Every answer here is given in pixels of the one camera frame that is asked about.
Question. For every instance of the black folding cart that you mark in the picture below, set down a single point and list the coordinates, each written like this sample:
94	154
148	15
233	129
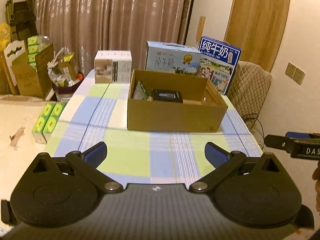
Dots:
21	19

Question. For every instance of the quilted beige chair cover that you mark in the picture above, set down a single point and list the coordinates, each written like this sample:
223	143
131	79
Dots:
248	91

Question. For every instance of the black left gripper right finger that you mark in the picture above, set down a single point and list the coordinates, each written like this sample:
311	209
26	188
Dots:
225	163

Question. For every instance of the light blue milk carton box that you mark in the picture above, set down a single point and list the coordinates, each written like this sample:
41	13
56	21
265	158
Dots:
172	58

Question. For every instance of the open cardboard box with tissues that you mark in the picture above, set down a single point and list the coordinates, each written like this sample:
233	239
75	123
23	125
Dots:
27	62

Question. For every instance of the brown cardboard box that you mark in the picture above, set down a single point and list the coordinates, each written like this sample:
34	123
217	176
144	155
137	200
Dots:
202	110

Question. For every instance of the silver foil pouch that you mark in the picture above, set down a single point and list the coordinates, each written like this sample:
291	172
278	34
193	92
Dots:
140	92

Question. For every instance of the dark blue milk carton box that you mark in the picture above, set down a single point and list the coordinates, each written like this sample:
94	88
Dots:
218	62

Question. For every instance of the black box inside cardboard box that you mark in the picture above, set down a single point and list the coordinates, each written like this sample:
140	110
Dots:
166	95

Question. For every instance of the right hand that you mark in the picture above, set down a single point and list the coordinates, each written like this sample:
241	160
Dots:
316	177

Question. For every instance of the green tissue packs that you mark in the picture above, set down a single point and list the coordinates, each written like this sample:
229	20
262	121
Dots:
46	122

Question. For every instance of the plaid bed sheet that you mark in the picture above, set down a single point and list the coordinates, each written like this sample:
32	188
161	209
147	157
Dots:
98	112

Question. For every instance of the white product box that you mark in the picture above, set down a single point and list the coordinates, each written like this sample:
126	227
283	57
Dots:
112	66

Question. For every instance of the wall sockets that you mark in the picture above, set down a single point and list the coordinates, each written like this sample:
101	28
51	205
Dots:
294	73

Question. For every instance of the brown curtain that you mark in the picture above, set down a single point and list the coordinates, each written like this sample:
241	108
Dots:
84	27

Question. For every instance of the wooden door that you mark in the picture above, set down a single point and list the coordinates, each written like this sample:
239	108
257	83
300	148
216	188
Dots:
257	27

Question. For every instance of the trash bin with wrappers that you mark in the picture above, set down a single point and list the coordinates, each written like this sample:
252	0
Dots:
64	74

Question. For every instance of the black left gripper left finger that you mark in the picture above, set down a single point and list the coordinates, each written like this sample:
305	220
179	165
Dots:
87	162

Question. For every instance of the yellow plastic bag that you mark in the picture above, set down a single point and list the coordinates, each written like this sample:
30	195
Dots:
5	36

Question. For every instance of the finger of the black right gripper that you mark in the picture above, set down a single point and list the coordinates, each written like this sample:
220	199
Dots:
298	135
279	142

